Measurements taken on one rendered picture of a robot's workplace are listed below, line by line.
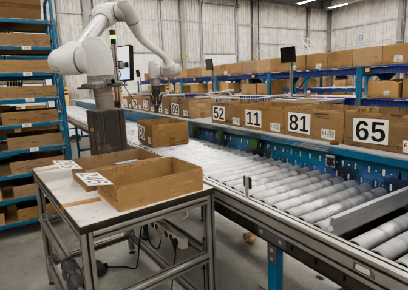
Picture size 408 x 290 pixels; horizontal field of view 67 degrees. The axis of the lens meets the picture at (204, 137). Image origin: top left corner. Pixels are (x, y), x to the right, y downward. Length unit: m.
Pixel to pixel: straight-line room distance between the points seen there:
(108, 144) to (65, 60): 0.53
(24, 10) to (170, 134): 1.55
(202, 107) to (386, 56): 4.48
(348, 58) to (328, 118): 5.45
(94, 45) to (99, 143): 0.55
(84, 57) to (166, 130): 0.79
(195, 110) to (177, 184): 1.63
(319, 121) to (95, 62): 1.25
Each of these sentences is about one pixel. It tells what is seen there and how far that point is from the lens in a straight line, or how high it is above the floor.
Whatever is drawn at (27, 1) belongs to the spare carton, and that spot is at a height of 1.89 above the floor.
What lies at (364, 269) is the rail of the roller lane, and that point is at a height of 0.71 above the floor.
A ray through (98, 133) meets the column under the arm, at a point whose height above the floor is 0.95.
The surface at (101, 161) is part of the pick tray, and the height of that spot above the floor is 0.81.
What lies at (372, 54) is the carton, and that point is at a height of 1.58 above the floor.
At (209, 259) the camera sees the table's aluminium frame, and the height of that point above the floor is 0.41.
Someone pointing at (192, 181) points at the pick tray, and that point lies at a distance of 1.33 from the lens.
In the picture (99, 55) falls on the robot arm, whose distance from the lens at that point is 1.87.
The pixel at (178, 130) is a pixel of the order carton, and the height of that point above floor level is 0.86.
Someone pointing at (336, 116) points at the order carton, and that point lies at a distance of 1.65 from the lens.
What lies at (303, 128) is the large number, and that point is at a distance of 1.79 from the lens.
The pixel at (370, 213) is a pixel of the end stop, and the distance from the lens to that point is 1.25.
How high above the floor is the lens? 1.22
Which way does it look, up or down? 10 degrees down
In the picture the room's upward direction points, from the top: 2 degrees counter-clockwise
